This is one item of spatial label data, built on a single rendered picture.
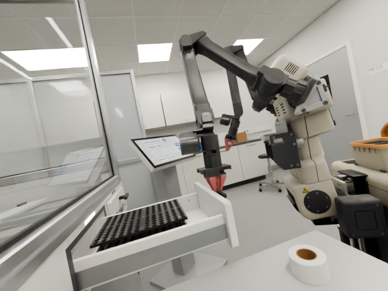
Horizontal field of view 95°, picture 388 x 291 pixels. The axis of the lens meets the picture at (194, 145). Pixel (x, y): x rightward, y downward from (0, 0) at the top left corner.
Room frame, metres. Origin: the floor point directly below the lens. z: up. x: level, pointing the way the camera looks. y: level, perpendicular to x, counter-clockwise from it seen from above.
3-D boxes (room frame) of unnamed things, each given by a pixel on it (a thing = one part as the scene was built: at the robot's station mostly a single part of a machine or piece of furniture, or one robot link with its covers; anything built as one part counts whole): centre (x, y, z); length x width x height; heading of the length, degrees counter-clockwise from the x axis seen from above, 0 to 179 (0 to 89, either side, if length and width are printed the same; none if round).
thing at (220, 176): (0.58, -0.04, 0.94); 0.07 x 0.07 x 0.09; 13
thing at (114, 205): (0.77, 0.37, 0.87); 0.29 x 0.02 x 0.11; 14
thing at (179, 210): (0.52, 0.08, 0.90); 0.18 x 0.02 x 0.01; 14
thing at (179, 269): (1.50, 0.24, 0.51); 0.50 x 0.45 x 1.02; 55
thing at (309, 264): (0.37, -0.19, 0.78); 0.07 x 0.07 x 0.04
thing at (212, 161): (0.59, -0.05, 1.01); 0.10 x 0.07 x 0.07; 103
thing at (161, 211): (0.50, 0.18, 0.87); 0.22 x 0.18 x 0.06; 104
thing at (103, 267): (0.50, 0.19, 0.86); 0.40 x 0.26 x 0.06; 104
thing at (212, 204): (0.55, -0.01, 0.87); 0.29 x 0.02 x 0.11; 14
